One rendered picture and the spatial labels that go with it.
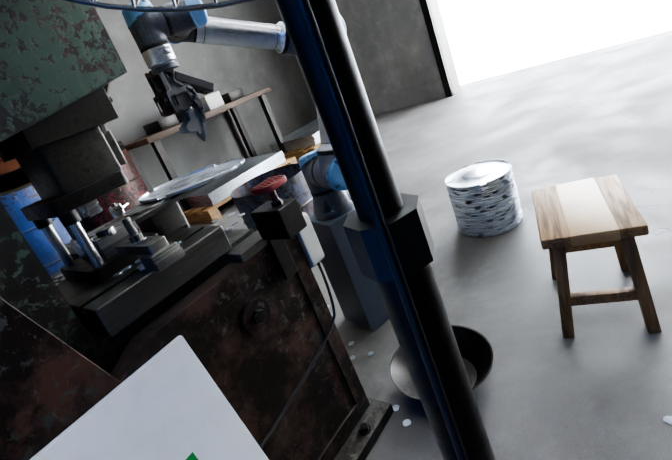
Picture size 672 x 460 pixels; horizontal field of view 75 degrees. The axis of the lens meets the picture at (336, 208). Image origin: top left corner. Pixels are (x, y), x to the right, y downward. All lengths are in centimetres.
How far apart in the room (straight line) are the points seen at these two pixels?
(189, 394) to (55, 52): 65
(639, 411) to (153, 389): 104
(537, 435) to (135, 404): 88
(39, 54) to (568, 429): 132
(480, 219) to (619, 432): 104
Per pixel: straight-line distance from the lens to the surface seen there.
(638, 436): 125
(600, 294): 140
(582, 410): 129
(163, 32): 125
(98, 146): 106
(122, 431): 88
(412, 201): 30
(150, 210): 109
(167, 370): 89
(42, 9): 97
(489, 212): 199
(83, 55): 96
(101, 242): 104
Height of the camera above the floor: 96
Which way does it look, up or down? 19 degrees down
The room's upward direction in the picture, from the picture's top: 21 degrees counter-clockwise
